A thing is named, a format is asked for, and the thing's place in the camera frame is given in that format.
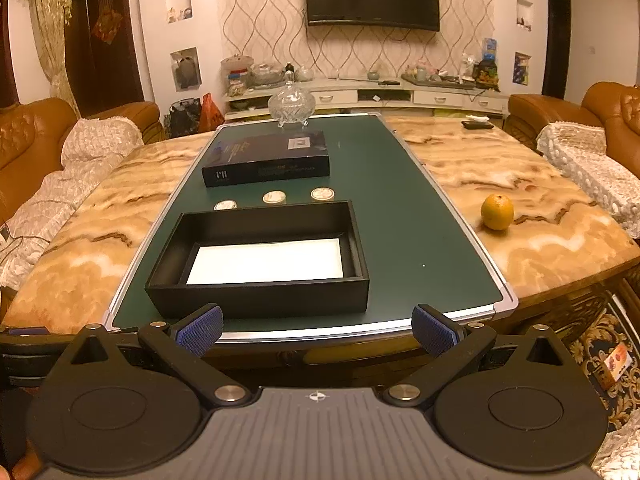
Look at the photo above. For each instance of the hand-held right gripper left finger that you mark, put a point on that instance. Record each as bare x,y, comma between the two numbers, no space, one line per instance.
202,331

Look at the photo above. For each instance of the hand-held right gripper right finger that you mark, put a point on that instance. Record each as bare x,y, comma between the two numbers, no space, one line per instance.
434,332

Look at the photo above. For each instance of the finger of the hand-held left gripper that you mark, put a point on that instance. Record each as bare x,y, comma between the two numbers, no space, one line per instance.
27,331

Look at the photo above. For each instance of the black box white lining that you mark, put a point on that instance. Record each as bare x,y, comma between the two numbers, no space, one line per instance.
250,301

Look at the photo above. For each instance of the round white coin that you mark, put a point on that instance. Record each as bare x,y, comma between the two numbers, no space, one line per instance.
274,197
322,194
226,205

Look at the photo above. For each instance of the dark printed box lid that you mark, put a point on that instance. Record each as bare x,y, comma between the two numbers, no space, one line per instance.
265,152

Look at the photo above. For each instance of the marble desktop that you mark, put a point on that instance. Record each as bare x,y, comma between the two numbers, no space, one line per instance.
550,185

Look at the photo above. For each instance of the person's left hand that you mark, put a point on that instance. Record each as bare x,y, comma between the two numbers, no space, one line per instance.
24,467

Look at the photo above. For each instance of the orange fruit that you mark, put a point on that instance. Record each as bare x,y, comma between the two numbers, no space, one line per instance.
497,212

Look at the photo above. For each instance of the patterned floral carpet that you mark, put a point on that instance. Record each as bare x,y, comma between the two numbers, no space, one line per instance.
590,350

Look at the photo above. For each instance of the cream textured sofa cover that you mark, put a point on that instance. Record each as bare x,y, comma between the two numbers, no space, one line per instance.
75,165
585,160

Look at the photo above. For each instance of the small orange white box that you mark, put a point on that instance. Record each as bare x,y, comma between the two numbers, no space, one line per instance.
614,365

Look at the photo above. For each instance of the brown leather sofa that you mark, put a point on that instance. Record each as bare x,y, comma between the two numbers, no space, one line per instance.
30,130
615,110

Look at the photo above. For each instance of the black remote control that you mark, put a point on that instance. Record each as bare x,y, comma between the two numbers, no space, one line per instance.
476,124

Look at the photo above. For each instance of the red plastic bag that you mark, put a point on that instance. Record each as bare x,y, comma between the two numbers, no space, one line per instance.
211,112

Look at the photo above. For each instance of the lidded glass candy jar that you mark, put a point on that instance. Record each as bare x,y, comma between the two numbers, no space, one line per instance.
291,105

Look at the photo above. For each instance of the tea tray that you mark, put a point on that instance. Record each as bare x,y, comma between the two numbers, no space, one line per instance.
435,81

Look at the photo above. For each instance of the white television cabinet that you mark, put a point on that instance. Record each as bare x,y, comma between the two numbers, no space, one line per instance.
340,96

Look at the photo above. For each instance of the dark snack bag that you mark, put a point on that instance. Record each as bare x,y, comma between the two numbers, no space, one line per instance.
486,76

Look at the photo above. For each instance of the dark wooden door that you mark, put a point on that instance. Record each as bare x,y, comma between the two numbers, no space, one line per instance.
122,75

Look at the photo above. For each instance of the gold fringed curtain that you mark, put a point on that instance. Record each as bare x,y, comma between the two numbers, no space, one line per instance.
50,35

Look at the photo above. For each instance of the dark doorway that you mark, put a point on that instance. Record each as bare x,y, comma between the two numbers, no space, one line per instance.
556,50

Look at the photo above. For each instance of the red door decoration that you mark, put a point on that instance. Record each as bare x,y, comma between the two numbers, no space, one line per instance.
106,25

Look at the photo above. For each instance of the green mat with silver frame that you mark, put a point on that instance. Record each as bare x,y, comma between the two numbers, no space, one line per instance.
405,210

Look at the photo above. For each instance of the dark vase in wall niche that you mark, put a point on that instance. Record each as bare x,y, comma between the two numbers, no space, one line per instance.
186,72

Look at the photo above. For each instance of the small figurines in wall niche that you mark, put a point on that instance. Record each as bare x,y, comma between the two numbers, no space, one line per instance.
179,15

